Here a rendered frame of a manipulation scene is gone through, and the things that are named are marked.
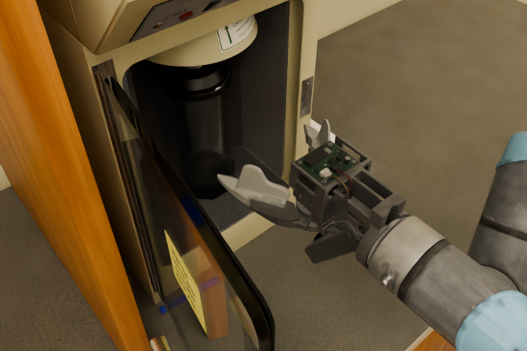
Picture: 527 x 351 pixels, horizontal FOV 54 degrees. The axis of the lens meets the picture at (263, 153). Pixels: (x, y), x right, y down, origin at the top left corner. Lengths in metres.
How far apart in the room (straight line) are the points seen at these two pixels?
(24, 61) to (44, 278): 0.59
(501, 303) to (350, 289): 0.40
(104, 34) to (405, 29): 1.15
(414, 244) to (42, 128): 0.34
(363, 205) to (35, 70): 0.33
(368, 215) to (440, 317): 0.11
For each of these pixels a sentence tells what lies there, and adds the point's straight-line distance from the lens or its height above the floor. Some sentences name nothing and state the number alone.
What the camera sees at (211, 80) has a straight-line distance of 0.73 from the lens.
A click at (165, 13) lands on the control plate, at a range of 0.46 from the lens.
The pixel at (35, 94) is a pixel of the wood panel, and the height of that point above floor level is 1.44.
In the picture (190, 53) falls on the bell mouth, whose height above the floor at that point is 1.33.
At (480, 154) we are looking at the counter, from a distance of 1.14.
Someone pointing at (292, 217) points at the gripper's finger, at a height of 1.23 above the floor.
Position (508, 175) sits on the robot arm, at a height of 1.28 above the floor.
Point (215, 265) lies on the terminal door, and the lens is 0.35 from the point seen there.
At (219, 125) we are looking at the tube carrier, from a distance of 0.78.
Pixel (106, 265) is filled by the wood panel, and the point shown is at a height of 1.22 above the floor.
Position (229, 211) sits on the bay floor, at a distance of 0.85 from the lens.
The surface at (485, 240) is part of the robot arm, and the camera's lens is 0.59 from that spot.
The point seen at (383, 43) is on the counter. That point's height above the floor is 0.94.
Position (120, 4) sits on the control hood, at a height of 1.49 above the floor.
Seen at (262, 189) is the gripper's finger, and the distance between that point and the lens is 0.58.
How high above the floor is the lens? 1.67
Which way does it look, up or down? 44 degrees down
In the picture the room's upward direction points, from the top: straight up
